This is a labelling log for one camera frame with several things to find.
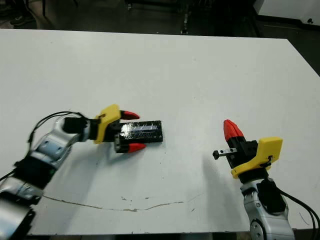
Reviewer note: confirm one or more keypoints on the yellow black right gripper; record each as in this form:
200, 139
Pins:
270, 148

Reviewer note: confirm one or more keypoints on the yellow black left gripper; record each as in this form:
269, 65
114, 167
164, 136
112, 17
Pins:
103, 120

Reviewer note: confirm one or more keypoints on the glossy black box lid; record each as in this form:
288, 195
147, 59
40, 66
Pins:
145, 130

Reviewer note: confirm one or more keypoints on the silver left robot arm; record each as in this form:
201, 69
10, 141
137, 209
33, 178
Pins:
50, 147

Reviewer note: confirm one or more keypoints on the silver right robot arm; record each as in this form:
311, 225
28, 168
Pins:
267, 225

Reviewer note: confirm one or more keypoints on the white cabinet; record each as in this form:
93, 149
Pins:
282, 7

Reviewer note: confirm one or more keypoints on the small black cabinet knob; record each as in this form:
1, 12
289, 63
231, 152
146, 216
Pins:
310, 20

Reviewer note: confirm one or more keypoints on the dark shoe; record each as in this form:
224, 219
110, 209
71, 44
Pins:
18, 20

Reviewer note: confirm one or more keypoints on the dark metal stand post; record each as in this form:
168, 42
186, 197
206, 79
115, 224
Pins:
185, 23

